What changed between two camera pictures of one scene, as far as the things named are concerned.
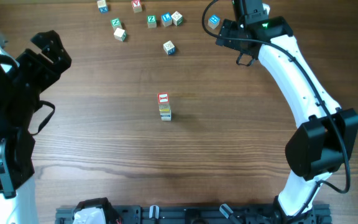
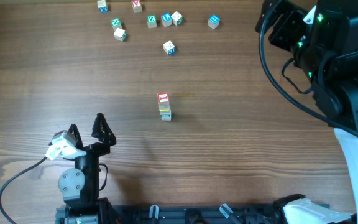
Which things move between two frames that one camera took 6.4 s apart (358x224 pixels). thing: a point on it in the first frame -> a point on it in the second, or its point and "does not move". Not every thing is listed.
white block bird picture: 167,115 does not move
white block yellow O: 165,111 does not move
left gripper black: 50,72 -> 103,149
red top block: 163,98 does not move
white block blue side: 165,119 does not move
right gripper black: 227,29 -> 289,21
